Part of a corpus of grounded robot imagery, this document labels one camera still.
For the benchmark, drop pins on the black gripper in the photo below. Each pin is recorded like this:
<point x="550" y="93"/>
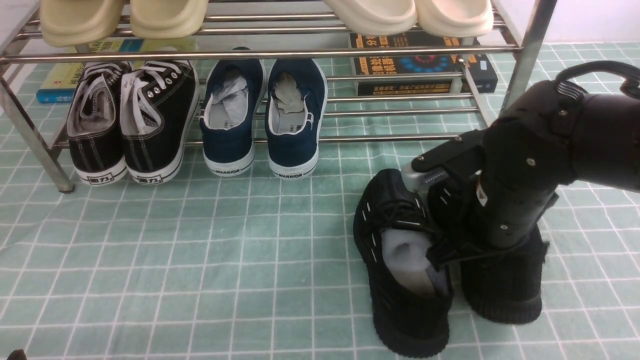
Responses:
<point x="521" y="164"/>

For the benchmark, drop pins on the black knit sneaker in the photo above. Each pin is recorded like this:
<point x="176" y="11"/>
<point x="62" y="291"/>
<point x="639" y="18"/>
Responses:
<point x="501" y="282"/>
<point x="411" y="297"/>

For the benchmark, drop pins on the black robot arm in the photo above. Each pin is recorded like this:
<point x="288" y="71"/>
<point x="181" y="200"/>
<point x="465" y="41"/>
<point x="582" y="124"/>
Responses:
<point x="596" y="106"/>

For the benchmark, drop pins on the silver metal shoe rack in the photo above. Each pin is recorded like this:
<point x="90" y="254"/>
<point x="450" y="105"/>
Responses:
<point x="524" y="50"/>

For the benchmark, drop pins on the black orange book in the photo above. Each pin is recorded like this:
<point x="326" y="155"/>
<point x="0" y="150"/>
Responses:
<point x="413" y="67"/>

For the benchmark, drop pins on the right cream slipper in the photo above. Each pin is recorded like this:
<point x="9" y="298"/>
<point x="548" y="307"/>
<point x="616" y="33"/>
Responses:
<point x="455" y="18"/>

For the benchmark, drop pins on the cream slipper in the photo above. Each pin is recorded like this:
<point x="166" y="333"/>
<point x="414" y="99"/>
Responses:
<point x="375" y="17"/>
<point x="455" y="18"/>

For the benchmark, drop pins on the left cream slipper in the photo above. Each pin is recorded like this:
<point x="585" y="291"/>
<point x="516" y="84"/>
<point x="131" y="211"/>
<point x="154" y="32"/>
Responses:
<point x="375" y="17"/>

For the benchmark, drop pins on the right navy canvas shoe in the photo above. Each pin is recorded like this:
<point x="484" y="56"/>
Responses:
<point x="297" y="98"/>

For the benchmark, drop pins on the navy canvas shoe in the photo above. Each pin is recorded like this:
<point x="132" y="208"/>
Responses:
<point x="297" y="98"/>
<point x="235" y="88"/>

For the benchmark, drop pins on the left navy canvas shoe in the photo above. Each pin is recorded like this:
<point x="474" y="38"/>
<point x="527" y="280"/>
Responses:
<point x="235" y="88"/>

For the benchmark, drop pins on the green checkered floor mat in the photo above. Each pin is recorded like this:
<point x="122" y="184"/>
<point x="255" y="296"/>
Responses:
<point x="256" y="268"/>

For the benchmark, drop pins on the right black canvas sneaker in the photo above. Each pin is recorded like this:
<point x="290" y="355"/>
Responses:
<point x="158" y="102"/>

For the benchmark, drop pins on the black canvas sneaker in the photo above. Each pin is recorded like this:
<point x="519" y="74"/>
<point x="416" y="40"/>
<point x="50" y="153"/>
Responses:
<point x="158" y="102"/>
<point x="93" y="124"/>

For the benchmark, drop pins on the right olive yellow slipper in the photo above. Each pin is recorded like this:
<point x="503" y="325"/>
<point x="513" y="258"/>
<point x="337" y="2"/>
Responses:
<point x="166" y="19"/>

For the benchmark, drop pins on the olive yellow slipper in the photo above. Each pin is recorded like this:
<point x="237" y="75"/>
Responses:
<point x="166" y="19"/>
<point x="66" y="23"/>

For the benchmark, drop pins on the left black canvas sneaker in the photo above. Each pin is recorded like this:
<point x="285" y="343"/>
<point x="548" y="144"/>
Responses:
<point x="93" y="124"/>

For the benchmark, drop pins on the yellow blue book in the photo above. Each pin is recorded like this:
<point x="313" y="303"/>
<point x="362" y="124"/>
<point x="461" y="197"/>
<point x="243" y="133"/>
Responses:
<point x="62" y="80"/>

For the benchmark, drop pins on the left olive yellow slipper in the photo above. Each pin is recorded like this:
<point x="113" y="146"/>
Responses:
<point x="66" y="23"/>

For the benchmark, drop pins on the black object at corner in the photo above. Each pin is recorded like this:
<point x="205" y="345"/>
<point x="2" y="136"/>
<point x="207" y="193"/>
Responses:
<point x="18" y="354"/>

